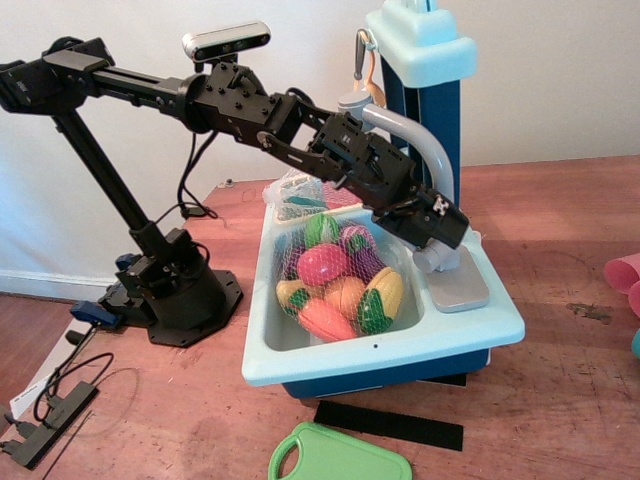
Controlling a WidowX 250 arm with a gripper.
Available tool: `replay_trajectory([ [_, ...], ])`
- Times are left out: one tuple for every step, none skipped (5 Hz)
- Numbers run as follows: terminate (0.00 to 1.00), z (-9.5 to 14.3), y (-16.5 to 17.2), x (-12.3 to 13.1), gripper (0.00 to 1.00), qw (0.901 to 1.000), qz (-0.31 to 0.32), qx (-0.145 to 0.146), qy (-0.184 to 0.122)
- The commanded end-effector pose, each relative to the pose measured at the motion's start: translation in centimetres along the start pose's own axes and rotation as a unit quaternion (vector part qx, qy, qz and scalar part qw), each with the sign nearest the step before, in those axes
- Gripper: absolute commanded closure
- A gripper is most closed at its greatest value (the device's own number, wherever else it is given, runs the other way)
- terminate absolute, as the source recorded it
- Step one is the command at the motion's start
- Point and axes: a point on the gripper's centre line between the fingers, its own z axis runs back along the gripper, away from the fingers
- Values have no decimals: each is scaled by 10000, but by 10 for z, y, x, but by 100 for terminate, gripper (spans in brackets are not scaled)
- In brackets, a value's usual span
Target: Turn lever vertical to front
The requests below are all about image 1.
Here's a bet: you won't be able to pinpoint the black camera cable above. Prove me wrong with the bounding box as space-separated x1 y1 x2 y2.
177 127 226 219

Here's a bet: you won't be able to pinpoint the grey toy faucet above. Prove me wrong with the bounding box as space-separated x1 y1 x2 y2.
338 90 490 313

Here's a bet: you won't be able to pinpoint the mesh bag of toy food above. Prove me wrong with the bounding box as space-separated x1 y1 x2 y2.
274 213 405 342

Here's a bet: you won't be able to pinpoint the hanging toy utensils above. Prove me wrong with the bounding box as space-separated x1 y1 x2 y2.
353 29 386 107

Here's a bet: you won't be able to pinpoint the green plastic cutting board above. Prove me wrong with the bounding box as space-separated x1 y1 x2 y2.
268 422 413 479

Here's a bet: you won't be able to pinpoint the mesh bag of toy dishes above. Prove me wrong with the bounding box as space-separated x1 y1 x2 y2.
263 168 361 222

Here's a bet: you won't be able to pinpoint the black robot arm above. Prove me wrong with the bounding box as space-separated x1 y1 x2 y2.
1 37 468 347

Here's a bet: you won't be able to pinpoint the light blue toy sink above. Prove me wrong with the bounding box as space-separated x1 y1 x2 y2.
242 1 525 398

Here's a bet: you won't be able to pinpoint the blue table clamp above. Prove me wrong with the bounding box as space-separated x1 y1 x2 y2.
70 300 123 331

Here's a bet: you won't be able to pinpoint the pink plastic cup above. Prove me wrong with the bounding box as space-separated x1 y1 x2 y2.
604 253 639 316

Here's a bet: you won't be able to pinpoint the black usb hub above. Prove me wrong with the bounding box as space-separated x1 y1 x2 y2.
1 381 99 470

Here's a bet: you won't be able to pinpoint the black velcro strip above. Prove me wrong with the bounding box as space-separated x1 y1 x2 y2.
314 400 464 451

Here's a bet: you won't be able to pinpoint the silver depth camera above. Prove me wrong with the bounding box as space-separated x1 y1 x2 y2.
182 21 271 64

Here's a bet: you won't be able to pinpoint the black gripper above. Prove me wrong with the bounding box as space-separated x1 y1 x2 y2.
344 137 469 249

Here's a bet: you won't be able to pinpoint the teal plastic cup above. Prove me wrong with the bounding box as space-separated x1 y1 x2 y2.
631 330 640 359

